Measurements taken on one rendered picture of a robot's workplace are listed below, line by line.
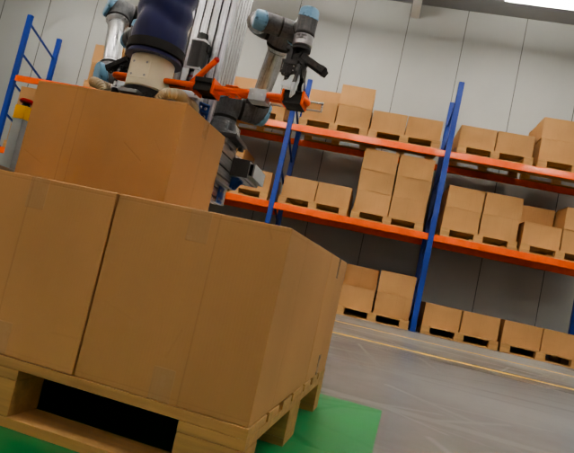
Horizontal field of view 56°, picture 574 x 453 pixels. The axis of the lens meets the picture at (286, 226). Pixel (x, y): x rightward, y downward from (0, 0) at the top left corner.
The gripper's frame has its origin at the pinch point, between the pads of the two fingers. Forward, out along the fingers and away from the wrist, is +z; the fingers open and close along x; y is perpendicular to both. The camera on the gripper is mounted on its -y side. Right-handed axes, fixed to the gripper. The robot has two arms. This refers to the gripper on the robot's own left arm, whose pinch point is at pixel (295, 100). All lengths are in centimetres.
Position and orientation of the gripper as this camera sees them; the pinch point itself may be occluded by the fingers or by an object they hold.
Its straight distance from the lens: 203.3
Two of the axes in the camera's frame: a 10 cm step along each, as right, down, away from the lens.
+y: -9.5, -1.8, 2.6
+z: -2.1, 9.7, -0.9
